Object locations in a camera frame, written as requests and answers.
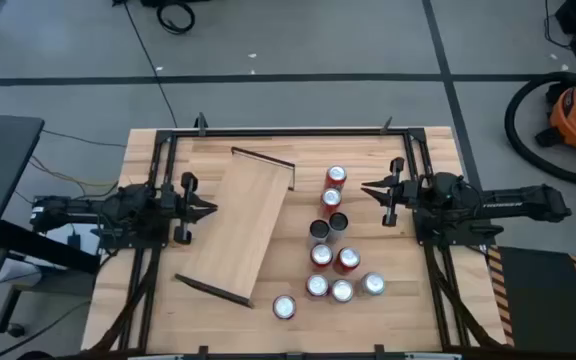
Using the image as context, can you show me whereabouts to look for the coiled black cable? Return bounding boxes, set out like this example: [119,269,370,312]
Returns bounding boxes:
[155,1,197,36]

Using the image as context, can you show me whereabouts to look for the white paper sheet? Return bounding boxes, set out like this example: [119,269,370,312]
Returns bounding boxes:
[42,223,100,241]

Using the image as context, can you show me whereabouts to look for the yellow cable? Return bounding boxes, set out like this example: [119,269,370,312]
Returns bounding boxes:
[27,154,119,189]

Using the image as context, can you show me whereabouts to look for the long black floor cable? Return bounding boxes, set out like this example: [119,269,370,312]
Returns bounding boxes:
[120,0,179,129]

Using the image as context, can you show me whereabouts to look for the black mat orange striped edge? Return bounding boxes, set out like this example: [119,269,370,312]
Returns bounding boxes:
[486,244,576,356]

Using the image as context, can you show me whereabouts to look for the silver Diet Coke can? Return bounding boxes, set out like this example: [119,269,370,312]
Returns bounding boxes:
[360,271,387,297]
[330,278,356,304]

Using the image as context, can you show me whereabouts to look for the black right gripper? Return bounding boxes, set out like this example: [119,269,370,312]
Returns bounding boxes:
[360,156,422,228]

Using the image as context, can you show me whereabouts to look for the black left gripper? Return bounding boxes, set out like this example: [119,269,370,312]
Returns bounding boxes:
[161,171,219,246]

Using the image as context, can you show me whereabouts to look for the wooden tray with black ends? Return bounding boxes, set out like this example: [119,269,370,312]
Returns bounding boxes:
[174,145,298,309]

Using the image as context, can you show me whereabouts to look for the white Celsius can black lid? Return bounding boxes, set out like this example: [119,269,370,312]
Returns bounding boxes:
[308,218,331,249]
[325,211,350,246]

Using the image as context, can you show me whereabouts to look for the black rolling stand base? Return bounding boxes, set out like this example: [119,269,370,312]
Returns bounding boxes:
[0,285,27,339]

